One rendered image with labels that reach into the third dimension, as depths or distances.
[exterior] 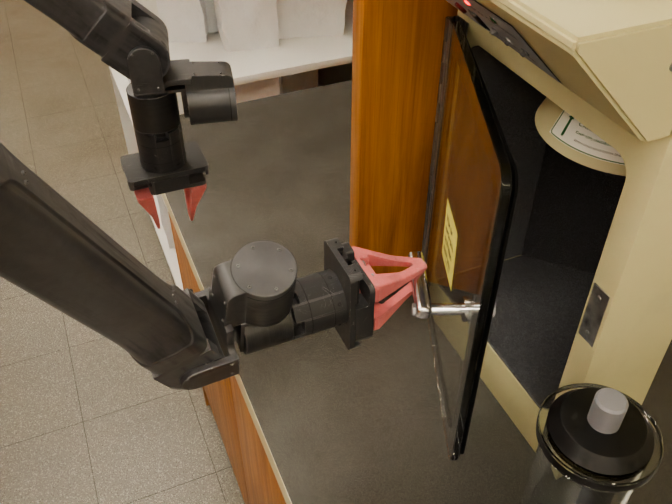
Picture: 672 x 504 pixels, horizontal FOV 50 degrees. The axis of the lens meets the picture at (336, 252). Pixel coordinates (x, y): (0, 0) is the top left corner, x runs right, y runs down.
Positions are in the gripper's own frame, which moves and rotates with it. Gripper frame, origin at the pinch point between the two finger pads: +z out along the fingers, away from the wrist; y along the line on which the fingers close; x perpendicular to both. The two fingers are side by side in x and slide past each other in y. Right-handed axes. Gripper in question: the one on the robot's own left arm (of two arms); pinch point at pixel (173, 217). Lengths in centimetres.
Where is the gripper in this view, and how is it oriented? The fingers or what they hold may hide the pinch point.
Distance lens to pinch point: 100.0
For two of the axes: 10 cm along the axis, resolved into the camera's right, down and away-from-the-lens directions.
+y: 9.2, -2.5, 3.0
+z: -0.1, 7.6, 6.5
